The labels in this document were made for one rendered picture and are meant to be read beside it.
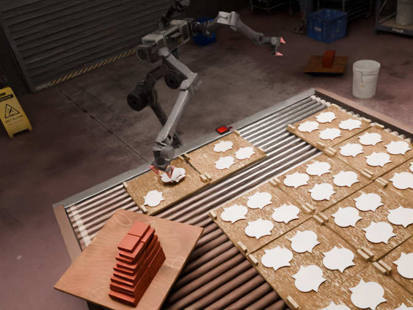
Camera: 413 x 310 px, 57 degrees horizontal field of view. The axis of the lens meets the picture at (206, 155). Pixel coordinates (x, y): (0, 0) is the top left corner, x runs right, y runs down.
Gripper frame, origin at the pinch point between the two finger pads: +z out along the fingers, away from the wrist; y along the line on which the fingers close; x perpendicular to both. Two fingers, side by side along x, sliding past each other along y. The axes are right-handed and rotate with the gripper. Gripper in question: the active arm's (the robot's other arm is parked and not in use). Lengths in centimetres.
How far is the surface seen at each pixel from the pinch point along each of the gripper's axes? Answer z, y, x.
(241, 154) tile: 6, -28, -42
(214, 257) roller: 12, -53, 30
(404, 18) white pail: 70, -36, -514
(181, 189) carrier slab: 7.4, -10.7, -0.6
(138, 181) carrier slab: 7.3, 18.9, 4.3
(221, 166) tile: 6.2, -22.2, -26.9
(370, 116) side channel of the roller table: 6, -87, -111
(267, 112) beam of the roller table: 8, -18, -98
